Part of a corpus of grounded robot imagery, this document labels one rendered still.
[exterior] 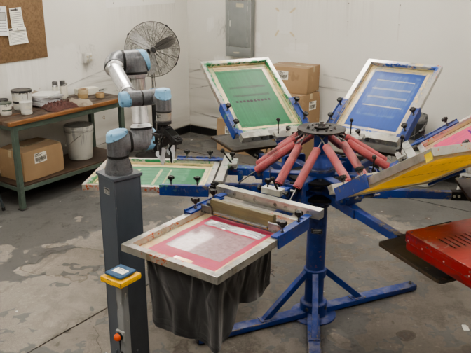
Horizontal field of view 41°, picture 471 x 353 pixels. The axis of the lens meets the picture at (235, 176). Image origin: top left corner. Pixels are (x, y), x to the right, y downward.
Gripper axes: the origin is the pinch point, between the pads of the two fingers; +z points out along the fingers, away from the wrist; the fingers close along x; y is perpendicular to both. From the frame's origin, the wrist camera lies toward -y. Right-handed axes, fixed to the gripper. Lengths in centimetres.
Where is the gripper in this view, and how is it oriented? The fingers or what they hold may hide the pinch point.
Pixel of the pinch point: (167, 162)
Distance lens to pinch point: 305.2
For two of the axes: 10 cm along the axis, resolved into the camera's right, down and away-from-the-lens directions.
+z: 0.0, 9.5, 3.2
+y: -6.7, -2.4, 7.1
